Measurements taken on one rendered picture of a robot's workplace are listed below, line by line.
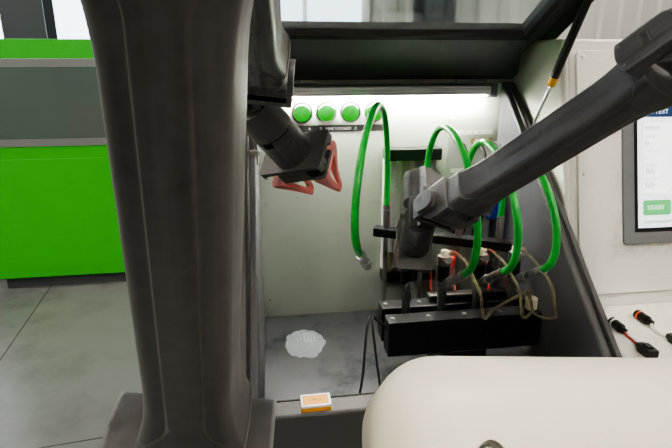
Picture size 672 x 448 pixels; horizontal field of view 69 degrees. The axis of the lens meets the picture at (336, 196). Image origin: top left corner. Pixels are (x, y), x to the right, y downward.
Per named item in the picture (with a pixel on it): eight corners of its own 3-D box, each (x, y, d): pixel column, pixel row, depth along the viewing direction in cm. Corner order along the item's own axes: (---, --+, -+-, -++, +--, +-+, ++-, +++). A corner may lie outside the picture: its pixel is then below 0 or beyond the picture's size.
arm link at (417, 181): (431, 204, 75) (474, 220, 78) (430, 143, 81) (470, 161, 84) (387, 231, 84) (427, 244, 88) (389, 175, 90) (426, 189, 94)
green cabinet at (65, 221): (-3, 291, 329) (-55, 38, 285) (48, 247, 406) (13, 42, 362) (160, 281, 343) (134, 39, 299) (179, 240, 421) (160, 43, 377)
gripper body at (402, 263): (430, 224, 96) (435, 206, 89) (431, 274, 91) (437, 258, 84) (397, 223, 96) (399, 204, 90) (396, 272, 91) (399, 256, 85)
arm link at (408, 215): (404, 229, 81) (439, 231, 80) (404, 193, 84) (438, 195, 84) (401, 246, 87) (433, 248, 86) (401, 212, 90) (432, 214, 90)
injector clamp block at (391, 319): (386, 385, 105) (388, 322, 101) (376, 358, 115) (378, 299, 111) (535, 372, 110) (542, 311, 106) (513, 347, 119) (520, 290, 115)
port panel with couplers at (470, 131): (446, 236, 131) (453, 120, 122) (441, 232, 134) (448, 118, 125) (492, 234, 132) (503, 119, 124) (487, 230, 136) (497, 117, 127)
